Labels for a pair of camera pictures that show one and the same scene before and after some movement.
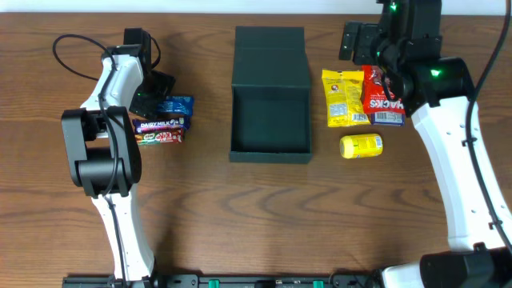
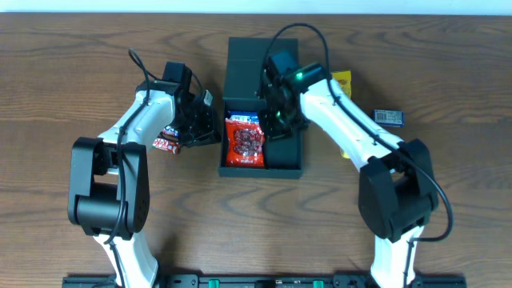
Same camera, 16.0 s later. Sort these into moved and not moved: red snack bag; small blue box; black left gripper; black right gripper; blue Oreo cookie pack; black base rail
Moved: black left gripper; black right gripper; blue Oreo cookie pack; red snack bag
Not moved: small blue box; black base rail
